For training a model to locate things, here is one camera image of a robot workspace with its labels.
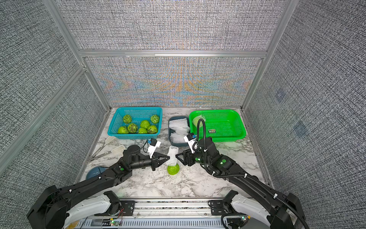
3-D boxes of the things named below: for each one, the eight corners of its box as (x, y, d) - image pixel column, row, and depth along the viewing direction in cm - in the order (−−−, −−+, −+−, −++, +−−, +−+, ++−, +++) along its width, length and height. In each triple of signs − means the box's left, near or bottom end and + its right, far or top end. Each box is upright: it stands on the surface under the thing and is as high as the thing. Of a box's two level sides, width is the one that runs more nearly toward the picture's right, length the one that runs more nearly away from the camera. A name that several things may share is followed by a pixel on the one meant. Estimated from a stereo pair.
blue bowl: (89, 181, 85) (85, 178, 82) (87, 175, 87) (83, 172, 84) (107, 170, 89) (104, 167, 86) (104, 164, 91) (101, 162, 88)
